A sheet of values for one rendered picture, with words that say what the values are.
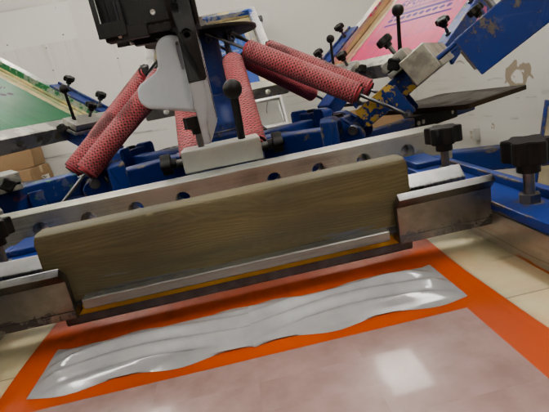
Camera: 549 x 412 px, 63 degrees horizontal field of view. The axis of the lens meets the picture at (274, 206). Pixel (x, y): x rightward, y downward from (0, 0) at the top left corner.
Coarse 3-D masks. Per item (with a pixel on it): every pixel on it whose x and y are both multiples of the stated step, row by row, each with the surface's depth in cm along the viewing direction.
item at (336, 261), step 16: (352, 256) 46; (368, 256) 46; (272, 272) 45; (288, 272) 45; (304, 272) 46; (208, 288) 45; (224, 288) 45; (128, 304) 44; (144, 304) 44; (160, 304) 45; (80, 320) 44
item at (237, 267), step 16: (336, 240) 43; (352, 240) 43; (368, 240) 43; (384, 240) 43; (256, 256) 43; (272, 256) 43; (288, 256) 42; (304, 256) 43; (320, 256) 43; (192, 272) 42; (208, 272) 42; (224, 272) 42; (240, 272) 42; (112, 288) 42; (128, 288) 42; (144, 288) 42; (160, 288) 42; (176, 288) 42; (96, 304) 41
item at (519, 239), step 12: (492, 216) 44; (504, 216) 42; (480, 228) 47; (492, 228) 45; (504, 228) 43; (516, 228) 41; (528, 228) 39; (492, 240) 45; (504, 240) 43; (516, 240) 41; (528, 240) 39; (540, 240) 38; (516, 252) 42; (528, 252) 40; (540, 252) 38; (540, 264) 38; (0, 336) 46
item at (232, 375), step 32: (96, 320) 46; (128, 320) 44; (160, 320) 43; (224, 352) 36; (32, 384) 36; (96, 384) 35; (128, 384) 34; (160, 384) 33; (192, 384) 32; (224, 384) 32; (256, 384) 31
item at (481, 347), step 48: (288, 288) 44; (480, 288) 38; (336, 336) 35; (384, 336) 34; (432, 336) 32; (480, 336) 31; (528, 336) 30; (288, 384) 30; (336, 384) 29; (384, 384) 29; (432, 384) 28; (480, 384) 27; (528, 384) 26
